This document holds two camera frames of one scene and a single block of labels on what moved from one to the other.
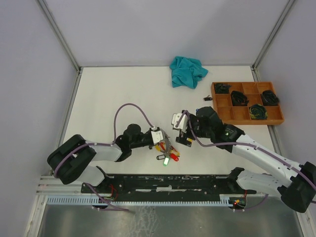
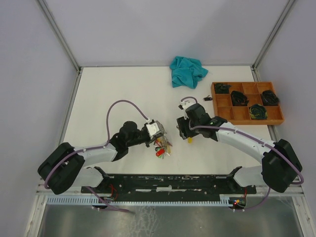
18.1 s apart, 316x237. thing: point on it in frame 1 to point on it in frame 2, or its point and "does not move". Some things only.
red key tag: x=173 y=156 to x=160 y=152
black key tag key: x=208 y=98 does not move
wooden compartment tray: x=239 y=115 does not move
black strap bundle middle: x=239 y=98 does not move
